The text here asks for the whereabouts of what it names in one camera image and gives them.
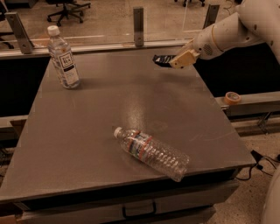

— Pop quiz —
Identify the dark blue rxbar wrapper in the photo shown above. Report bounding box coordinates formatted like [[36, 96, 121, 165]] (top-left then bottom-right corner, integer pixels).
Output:
[[152, 55, 174, 67]]

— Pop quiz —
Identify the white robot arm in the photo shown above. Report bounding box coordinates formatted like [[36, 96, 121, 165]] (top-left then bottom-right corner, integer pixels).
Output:
[[169, 0, 280, 68]]

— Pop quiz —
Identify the lying empty plastic bottle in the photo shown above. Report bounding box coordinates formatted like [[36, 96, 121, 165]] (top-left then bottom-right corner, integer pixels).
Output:
[[114, 127, 190, 182]]

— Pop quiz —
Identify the upright clear water bottle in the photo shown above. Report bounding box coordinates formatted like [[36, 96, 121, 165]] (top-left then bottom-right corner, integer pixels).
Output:
[[47, 25, 80, 89]]

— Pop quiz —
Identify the roll of tan tape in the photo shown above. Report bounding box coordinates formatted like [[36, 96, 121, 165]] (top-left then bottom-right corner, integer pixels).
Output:
[[224, 92, 242, 105]]

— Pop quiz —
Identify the black office chair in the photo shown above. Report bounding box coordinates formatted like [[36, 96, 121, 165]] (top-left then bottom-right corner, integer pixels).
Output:
[[45, 0, 91, 26]]

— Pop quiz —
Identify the grey drawer front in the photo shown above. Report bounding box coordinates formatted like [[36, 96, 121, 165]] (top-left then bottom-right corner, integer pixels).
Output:
[[20, 179, 239, 224]]

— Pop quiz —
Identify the right metal glass bracket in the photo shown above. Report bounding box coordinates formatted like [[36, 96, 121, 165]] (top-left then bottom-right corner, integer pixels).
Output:
[[203, 4, 220, 28]]

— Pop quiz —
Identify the metal glass bracket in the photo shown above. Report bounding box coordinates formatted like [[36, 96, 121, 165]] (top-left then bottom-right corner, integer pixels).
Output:
[[5, 12, 34, 54], [203, 4, 220, 28], [133, 7, 144, 47]]

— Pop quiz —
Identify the middle metal glass bracket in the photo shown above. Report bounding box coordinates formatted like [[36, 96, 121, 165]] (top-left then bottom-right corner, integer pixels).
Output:
[[133, 7, 144, 47]]

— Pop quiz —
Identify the black floor cable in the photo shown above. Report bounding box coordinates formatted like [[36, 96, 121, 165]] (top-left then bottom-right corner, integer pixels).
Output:
[[234, 150, 280, 181]]

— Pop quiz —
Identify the black drawer handle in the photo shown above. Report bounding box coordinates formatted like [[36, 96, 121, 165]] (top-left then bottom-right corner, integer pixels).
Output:
[[122, 200, 157, 220]]

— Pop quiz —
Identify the left metal glass bracket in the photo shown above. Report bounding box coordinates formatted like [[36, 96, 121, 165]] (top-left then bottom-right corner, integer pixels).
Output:
[[5, 12, 34, 54]]

